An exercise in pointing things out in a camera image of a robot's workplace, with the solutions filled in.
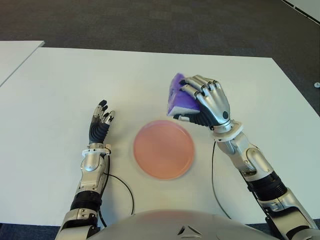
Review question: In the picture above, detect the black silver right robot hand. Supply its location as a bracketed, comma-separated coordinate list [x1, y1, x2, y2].
[172, 74, 232, 131]

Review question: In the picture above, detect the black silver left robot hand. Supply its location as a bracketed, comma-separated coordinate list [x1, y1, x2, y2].
[88, 99, 116, 145]

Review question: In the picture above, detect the round pink plate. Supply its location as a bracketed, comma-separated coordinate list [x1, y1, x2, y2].
[133, 119, 195, 180]

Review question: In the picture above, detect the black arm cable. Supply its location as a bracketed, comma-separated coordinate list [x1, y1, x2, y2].
[211, 141, 232, 221]
[98, 154, 135, 228]

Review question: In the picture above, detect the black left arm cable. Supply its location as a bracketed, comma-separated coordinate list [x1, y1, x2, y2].
[98, 154, 135, 228]

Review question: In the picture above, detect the silver robot torso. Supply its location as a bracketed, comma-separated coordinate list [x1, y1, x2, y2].
[86, 209, 270, 240]

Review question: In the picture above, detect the white neighbouring table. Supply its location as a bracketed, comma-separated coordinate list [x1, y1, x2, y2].
[0, 40, 45, 87]

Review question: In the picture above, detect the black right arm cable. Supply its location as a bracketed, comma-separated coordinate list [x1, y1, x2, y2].
[211, 141, 232, 221]

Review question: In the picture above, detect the purple white tissue pack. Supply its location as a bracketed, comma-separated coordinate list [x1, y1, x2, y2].
[166, 72, 201, 117]

